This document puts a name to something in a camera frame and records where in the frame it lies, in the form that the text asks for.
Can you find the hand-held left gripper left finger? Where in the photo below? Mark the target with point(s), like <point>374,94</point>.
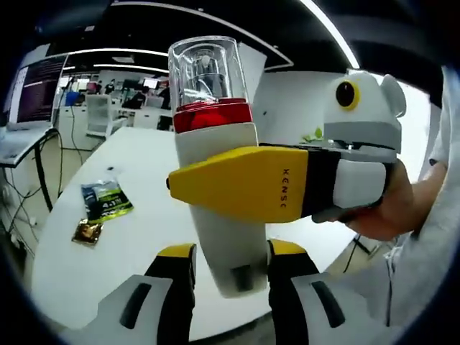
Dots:
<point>169,309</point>

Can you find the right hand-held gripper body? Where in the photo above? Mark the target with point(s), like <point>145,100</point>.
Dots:
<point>363,108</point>

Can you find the white square pillar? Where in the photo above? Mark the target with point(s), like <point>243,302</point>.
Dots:
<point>284,93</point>

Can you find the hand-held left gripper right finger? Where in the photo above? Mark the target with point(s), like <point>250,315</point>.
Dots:
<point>291,309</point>

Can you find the white ceiling light strip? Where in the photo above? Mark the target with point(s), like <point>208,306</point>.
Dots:
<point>334,32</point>
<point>118,52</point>
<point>129,65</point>

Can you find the row of white office desks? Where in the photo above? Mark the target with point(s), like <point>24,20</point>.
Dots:
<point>72,125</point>

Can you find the person's grey shirt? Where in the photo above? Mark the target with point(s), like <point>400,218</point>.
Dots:
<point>431,251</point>

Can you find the green black packet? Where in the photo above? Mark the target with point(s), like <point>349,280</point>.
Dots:
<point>106,201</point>

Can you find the person's right hand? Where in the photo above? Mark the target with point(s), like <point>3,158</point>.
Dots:
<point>395,212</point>

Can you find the white standing desk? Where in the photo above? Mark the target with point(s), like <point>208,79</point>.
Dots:
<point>25,147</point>

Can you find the gold brown packet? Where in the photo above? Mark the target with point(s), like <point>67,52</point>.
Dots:
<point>88,234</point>

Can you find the red collar skincare bottle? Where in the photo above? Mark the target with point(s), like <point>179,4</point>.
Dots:
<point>215,142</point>

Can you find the monitor with purple screen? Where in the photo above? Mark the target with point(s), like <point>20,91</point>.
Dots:
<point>39,90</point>

